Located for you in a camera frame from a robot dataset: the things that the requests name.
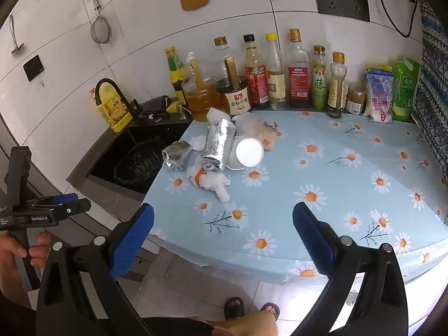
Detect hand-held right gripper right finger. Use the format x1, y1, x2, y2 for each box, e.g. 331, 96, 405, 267
291, 201, 409, 336

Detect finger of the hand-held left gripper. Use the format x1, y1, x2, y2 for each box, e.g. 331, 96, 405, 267
34, 192, 80, 207
36, 198, 92, 221

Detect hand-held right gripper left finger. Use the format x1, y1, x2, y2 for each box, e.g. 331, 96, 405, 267
35, 203, 156, 336

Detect black trash bin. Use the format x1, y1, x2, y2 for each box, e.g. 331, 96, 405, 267
114, 139, 165, 186

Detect small silver foil packet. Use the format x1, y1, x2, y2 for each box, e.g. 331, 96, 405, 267
162, 141, 193, 171

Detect white sock orange stripe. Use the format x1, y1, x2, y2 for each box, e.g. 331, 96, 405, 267
186, 157, 232, 204
206, 108, 225, 125

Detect white plastic cup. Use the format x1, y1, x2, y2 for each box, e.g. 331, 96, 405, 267
224, 136, 265, 171

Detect beige paper cup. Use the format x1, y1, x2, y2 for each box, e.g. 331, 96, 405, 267
235, 115, 282, 151

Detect large silver foil packet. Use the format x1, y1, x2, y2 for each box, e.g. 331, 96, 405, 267
201, 118, 237, 172

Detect person's left forearm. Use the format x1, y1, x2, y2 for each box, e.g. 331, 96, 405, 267
0, 276, 34, 310

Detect person's left hand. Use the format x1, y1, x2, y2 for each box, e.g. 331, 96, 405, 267
0, 232, 53, 288

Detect grey base cabinet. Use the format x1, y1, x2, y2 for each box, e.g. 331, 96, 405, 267
135, 241, 211, 288

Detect blue daisy tablecloth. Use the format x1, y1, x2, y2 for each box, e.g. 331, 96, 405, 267
142, 107, 448, 288

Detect black sandal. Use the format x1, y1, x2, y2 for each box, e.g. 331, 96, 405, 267
224, 297, 246, 321
260, 303, 281, 321

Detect yellow dish soap bottle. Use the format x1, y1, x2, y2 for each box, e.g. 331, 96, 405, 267
95, 84, 134, 134

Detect person's leg brown trousers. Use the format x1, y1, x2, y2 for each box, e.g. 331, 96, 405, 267
191, 310, 279, 336

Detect black kitchen sink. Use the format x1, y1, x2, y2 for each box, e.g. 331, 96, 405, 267
87, 124, 191, 195

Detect black faucet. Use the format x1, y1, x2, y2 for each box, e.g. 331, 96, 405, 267
95, 78, 141, 116

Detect black pouch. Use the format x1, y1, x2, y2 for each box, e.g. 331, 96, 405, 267
142, 95, 172, 118

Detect small glass jar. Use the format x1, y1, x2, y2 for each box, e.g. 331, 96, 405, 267
346, 84, 366, 115

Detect small gold cap bottle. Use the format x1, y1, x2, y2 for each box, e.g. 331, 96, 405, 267
326, 52, 348, 119

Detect green label bottle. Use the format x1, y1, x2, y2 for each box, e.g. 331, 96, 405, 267
311, 45, 330, 110

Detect cooking oil jug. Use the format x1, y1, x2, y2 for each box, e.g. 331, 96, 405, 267
181, 52, 225, 122

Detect yellow cap clear bottle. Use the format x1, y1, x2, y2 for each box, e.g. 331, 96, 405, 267
264, 32, 287, 110

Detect metal kitchen utensil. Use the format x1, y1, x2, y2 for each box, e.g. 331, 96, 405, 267
9, 14, 25, 55

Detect tall red label bottle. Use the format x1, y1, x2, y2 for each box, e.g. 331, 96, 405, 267
284, 29, 312, 109

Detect dark bottle yellow label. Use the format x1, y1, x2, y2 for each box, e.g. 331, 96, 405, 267
164, 46, 188, 102

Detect metal mesh strainer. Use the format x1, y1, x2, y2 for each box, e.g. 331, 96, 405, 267
90, 0, 113, 47

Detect black cap red label bottle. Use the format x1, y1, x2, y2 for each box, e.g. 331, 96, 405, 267
242, 34, 270, 110

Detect green plastic bag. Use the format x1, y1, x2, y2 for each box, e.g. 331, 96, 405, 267
391, 58, 421, 122

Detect blue patterned curtain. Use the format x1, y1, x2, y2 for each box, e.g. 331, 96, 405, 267
409, 0, 448, 186

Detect black wall box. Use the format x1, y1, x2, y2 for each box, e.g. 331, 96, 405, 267
23, 55, 45, 80

